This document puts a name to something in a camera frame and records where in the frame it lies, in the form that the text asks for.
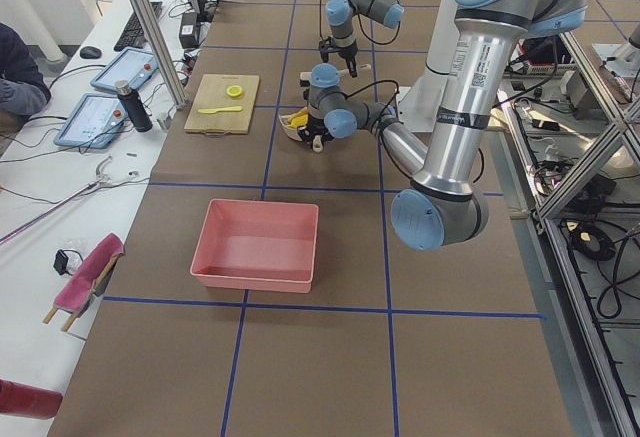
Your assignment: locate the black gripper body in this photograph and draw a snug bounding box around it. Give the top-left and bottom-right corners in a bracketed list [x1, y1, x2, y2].
[318, 37, 358, 77]
[296, 124, 331, 150]

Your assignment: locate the yellow toy corn cob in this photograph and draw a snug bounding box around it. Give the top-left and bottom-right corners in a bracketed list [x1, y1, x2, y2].
[286, 112, 308, 129]

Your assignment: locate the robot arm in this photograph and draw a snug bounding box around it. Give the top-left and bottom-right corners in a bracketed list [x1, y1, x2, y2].
[298, 0, 587, 250]
[318, 0, 404, 77]

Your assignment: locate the pink plastic bin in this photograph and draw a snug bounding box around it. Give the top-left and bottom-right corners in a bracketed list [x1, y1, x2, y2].
[190, 198, 319, 294]

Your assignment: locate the yellow plastic toy knife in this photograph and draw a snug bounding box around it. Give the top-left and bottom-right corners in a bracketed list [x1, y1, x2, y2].
[197, 106, 243, 115]

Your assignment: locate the yellow toy lemon slice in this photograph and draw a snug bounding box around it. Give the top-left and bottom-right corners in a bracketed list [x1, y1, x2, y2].
[226, 85, 244, 99]

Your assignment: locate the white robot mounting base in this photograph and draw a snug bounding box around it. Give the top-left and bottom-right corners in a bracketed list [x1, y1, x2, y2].
[399, 0, 459, 132]

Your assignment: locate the wooden cutting board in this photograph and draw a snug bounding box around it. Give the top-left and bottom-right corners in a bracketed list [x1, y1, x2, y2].
[184, 74, 260, 134]

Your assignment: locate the black power adapter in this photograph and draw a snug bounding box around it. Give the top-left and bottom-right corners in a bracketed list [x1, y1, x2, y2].
[179, 12, 200, 49]

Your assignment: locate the black water bottle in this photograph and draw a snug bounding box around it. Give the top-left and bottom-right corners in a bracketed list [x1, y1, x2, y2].
[115, 80, 153, 132]

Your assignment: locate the far teach pendant tablet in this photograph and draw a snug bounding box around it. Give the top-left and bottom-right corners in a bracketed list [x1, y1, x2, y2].
[90, 47, 158, 94]

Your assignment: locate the teach pendant tablet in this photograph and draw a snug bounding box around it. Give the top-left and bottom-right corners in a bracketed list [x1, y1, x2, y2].
[54, 93, 128, 150]
[90, 47, 158, 94]

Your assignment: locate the black keyboard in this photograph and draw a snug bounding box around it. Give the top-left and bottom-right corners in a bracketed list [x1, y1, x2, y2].
[113, 13, 147, 52]

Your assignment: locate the near teach pendant tablet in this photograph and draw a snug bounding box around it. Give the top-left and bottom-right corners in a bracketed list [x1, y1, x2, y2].
[54, 93, 128, 150]

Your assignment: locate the reacher grabber tool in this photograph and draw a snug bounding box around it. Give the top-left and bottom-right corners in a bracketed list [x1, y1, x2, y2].
[0, 155, 151, 246]

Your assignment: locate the black computer mouse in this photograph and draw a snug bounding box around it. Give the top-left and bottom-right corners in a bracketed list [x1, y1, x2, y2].
[79, 46, 102, 60]

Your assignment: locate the seated person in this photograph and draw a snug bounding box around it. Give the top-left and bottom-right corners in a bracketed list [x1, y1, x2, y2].
[1, 24, 51, 123]

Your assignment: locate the pink cloth on rack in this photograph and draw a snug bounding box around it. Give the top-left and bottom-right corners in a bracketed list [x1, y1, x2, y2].
[53, 233, 125, 312]

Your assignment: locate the red cylinder bottle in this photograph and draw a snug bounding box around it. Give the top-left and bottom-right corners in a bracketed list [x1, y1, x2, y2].
[1, 380, 63, 420]

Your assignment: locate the aluminium frame post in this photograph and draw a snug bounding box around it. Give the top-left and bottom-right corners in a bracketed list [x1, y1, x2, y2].
[129, 0, 187, 110]

